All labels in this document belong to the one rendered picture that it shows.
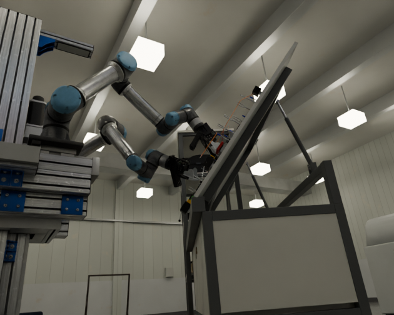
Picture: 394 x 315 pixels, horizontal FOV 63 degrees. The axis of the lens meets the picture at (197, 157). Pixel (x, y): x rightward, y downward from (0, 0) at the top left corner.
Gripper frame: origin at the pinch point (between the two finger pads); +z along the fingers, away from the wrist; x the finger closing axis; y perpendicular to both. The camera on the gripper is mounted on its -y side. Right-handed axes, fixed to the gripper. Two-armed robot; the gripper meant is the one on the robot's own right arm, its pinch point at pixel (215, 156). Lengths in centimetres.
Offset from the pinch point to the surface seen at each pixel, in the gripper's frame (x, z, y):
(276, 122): 598, -171, 362
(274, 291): -34, 67, -22
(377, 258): 364, 174, 222
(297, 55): 383, -210, 383
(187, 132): 93, -60, 19
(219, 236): -34, 39, -27
